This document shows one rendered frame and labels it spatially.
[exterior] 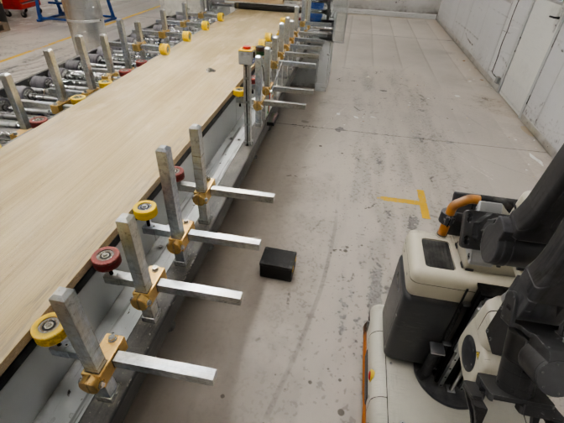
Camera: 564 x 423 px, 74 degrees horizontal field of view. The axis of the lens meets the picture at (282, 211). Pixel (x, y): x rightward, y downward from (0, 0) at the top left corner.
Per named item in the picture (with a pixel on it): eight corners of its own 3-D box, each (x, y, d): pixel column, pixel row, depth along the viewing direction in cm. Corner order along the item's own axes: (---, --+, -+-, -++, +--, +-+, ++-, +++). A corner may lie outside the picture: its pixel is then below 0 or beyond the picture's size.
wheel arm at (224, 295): (243, 299, 114) (242, 289, 111) (240, 308, 111) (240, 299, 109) (111, 277, 119) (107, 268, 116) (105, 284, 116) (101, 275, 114)
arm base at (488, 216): (519, 216, 82) (463, 208, 84) (540, 216, 74) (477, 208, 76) (514, 255, 82) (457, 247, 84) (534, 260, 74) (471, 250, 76)
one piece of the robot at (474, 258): (462, 232, 92) (479, 200, 84) (483, 236, 91) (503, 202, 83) (467, 265, 85) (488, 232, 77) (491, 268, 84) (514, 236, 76)
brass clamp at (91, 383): (130, 347, 100) (126, 336, 97) (102, 396, 89) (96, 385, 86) (109, 343, 101) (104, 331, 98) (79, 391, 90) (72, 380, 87)
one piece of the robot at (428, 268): (375, 325, 182) (420, 181, 131) (493, 346, 175) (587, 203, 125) (376, 391, 155) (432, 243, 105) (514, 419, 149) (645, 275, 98)
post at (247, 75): (253, 142, 217) (252, 62, 190) (251, 146, 214) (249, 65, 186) (245, 141, 218) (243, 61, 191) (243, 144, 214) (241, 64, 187)
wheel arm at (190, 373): (217, 376, 94) (216, 367, 92) (213, 389, 92) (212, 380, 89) (61, 346, 99) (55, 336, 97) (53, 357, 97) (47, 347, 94)
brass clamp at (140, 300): (169, 279, 120) (166, 268, 117) (149, 312, 109) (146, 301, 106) (150, 275, 120) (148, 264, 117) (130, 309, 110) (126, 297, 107)
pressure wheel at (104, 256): (97, 291, 113) (87, 264, 106) (102, 272, 119) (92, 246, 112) (125, 288, 115) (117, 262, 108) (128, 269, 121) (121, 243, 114)
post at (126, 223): (163, 326, 124) (133, 211, 95) (158, 336, 121) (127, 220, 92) (153, 325, 124) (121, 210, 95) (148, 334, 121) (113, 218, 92)
